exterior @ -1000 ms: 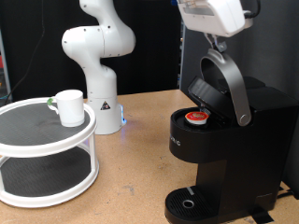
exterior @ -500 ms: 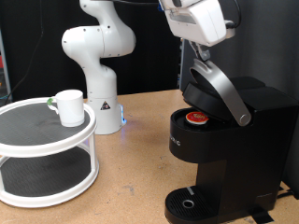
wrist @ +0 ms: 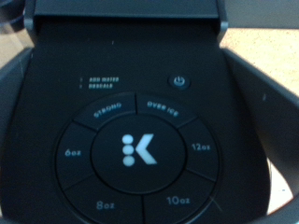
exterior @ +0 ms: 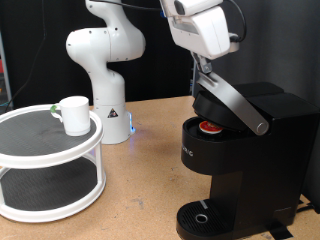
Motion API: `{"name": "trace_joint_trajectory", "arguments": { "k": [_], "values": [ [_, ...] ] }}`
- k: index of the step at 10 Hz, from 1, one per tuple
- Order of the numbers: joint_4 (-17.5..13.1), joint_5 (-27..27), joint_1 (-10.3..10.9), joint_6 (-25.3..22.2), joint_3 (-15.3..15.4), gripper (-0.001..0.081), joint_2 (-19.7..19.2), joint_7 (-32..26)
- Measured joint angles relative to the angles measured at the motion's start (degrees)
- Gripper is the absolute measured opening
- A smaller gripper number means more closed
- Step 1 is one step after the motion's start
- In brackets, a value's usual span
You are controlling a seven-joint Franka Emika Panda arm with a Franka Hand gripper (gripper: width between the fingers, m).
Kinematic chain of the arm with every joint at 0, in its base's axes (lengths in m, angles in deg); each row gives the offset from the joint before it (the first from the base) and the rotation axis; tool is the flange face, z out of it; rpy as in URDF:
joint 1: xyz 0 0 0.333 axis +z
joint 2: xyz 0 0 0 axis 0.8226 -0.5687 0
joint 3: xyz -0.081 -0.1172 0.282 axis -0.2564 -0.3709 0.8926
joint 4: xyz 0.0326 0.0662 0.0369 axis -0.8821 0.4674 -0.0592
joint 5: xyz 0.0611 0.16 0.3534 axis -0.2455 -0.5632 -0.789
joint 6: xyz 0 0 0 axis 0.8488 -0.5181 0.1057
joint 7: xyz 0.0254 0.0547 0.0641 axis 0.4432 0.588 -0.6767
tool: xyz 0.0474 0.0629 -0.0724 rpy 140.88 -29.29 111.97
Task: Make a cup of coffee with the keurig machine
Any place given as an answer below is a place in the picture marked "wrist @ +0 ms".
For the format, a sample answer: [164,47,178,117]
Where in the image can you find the dark grey back panel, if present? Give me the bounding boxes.
[225,0,299,31]

